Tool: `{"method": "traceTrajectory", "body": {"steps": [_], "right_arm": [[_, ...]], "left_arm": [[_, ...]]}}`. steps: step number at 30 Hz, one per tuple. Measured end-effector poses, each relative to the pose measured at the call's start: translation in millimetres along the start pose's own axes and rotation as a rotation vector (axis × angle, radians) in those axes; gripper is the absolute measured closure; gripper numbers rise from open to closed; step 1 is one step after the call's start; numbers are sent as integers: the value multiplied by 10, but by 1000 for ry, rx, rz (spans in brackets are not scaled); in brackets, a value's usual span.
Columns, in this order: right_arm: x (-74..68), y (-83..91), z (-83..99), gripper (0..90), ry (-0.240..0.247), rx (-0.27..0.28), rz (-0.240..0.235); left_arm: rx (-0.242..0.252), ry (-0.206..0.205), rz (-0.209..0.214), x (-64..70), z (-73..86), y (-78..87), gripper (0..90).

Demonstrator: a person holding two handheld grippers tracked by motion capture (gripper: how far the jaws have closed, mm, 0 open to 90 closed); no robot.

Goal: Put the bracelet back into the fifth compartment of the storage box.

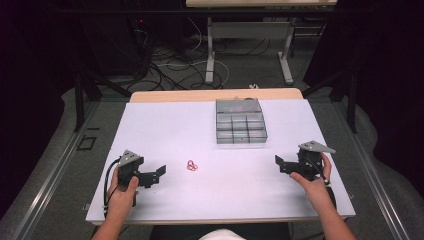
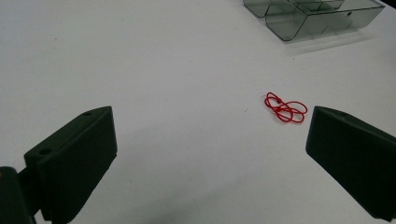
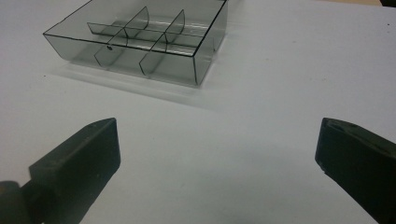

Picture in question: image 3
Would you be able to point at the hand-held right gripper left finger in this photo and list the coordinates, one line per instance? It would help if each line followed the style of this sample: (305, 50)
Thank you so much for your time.
(77, 165)

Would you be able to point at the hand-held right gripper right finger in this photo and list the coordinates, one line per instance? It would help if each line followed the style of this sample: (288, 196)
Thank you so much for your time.
(361, 161)

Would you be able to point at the clear grey divided organizer box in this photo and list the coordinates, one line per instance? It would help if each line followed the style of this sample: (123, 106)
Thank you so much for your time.
(137, 40)

